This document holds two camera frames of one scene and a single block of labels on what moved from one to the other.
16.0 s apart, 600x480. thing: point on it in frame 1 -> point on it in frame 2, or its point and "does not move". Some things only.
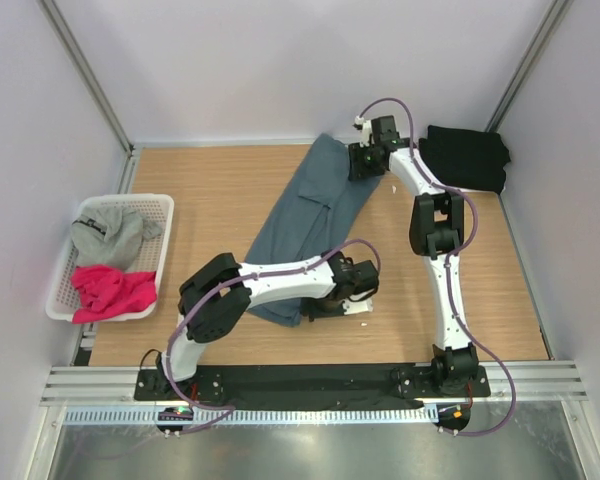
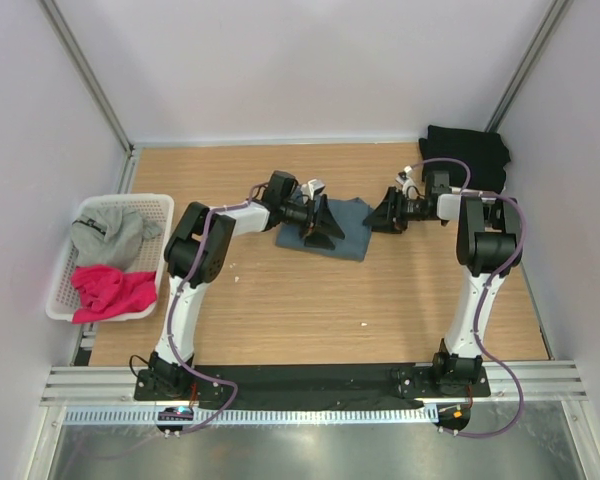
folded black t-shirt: (466, 159) does not move
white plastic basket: (156, 209) does not move
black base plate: (312, 384) does not move
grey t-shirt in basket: (111, 235) does not move
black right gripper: (355, 168) -> (385, 220)
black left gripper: (314, 312) -> (326, 226)
